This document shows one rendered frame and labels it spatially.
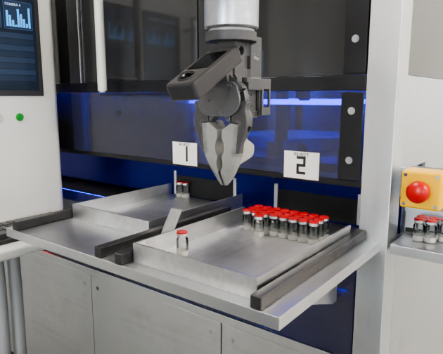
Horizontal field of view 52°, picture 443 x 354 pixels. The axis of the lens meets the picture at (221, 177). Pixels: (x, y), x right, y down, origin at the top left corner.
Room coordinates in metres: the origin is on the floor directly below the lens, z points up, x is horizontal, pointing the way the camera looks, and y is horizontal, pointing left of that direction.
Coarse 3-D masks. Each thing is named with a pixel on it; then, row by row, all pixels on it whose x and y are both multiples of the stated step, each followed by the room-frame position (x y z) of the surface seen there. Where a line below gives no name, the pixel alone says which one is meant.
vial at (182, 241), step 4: (180, 236) 0.79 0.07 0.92; (184, 236) 0.79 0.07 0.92; (176, 240) 0.79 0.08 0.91; (180, 240) 0.79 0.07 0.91; (184, 240) 0.79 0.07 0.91; (176, 244) 0.79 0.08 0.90; (180, 244) 0.79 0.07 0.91; (184, 244) 0.79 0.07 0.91; (176, 248) 0.79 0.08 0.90; (180, 248) 0.79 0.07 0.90; (184, 248) 0.79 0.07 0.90; (176, 252) 0.79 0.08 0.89; (180, 252) 0.79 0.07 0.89; (184, 252) 0.79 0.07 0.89
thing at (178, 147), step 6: (174, 144) 1.22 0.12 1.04; (180, 144) 1.20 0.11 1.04; (186, 144) 1.19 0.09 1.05; (192, 144) 1.18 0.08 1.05; (174, 150) 1.22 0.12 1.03; (180, 150) 1.21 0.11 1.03; (192, 150) 1.18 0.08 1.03; (174, 156) 1.22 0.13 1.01; (180, 156) 1.21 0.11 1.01; (192, 156) 1.18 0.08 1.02; (174, 162) 1.22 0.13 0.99; (180, 162) 1.21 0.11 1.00; (186, 162) 1.19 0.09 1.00; (192, 162) 1.18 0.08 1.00
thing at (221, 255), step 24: (216, 216) 0.95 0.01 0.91; (240, 216) 1.03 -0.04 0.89; (144, 240) 0.79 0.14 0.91; (168, 240) 0.84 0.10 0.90; (192, 240) 0.89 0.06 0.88; (216, 240) 0.89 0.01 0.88; (240, 240) 0.89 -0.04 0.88; (264, 240) 0.89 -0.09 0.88; (288, 240) 0.89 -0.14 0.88; (336, 240) 0.83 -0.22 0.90; (144, 264) 0.76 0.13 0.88; (168, 264) 0.72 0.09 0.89; (192, 264) 0.69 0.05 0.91; (216, 264) 0.75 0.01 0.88; (240, 264) 0.75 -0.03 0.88; (264, 264) 0.75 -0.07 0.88; (288, 264) 0.69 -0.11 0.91; (240, 288) 0.63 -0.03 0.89
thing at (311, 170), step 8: (288, 152) 1.01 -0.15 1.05; (296, 152) 1.00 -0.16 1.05; (304, 152) 0.99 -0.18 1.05; (312, 152) 0.98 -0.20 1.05; (288, 160) 1.01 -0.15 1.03; (296, 160) 1.00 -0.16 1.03; (312, 160) 0.97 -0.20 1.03; (288, 168) 1.01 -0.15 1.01; (304, 168) 0.99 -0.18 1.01; (312, 168) 0.97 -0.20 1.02; (288, 176) 1.01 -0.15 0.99; (296, 176) 1.00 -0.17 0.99; (304, 176) 0.99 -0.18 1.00; (312, 176) 0.97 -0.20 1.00
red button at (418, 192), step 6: (408, 186) 0.83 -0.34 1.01; (414, 186) 0.82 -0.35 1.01; (420, 186) 0.81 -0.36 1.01; (426, 186) 0.81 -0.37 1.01; (408, 192) 0.82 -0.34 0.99; (414, 192) 0.81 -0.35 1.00; (420, 192) 0.81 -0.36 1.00; (426, 192) 0.81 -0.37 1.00; (408, 198) 0.83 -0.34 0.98; (414, 198) 0.81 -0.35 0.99; (420, 198) 0.81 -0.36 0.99; (426, 198) 0.81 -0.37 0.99
